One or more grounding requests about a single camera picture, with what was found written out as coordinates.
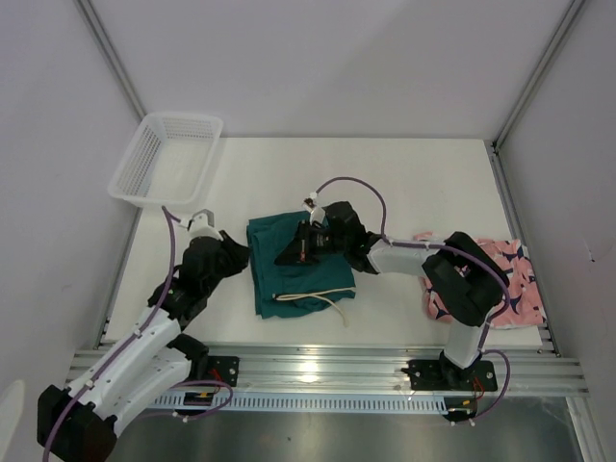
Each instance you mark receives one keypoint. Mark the left aluminium frame post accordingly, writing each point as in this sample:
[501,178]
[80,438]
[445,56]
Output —
[107,49]

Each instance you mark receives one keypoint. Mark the aluminium mounting rail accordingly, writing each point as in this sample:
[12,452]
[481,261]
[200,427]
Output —
[377,370]

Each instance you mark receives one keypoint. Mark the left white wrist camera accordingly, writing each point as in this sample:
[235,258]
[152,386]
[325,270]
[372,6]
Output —
[201,225]

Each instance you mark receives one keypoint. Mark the right aluminium frame post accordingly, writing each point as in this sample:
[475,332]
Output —
[549,54]

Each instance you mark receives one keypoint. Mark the white perforated cable tray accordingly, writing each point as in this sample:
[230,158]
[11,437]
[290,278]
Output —
[397,403]

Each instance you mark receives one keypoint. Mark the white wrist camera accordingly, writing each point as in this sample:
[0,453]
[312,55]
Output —
[317,214]
[201,225]

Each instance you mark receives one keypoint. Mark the green shorts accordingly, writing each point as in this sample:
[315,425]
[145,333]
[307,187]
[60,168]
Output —
[290,292]

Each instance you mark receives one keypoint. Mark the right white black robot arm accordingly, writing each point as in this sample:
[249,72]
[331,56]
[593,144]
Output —
[472,287]

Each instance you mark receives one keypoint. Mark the white plastic basket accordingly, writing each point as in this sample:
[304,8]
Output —
[170,161]

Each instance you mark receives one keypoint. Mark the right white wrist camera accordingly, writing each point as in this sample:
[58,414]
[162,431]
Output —
[317,214]

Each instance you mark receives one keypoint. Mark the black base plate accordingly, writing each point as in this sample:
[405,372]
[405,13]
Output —
[442,375]
[220,368]

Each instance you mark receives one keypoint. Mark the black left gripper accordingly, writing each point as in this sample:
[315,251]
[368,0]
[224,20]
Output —
[238,253]

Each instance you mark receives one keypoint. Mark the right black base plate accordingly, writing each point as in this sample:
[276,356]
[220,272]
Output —
[442,375]

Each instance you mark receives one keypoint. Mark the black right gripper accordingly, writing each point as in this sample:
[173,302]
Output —
[299,250]

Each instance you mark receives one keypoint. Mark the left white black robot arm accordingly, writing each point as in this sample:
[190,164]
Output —
[84,420]

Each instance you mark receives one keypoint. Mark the pink shark print shorts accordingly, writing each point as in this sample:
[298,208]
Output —
[526,307]

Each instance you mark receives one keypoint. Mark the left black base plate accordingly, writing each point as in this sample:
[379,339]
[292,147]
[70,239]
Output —
[220,368]

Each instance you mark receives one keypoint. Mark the aluminium frame post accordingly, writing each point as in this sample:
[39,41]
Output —
[107,49]
[549,54]

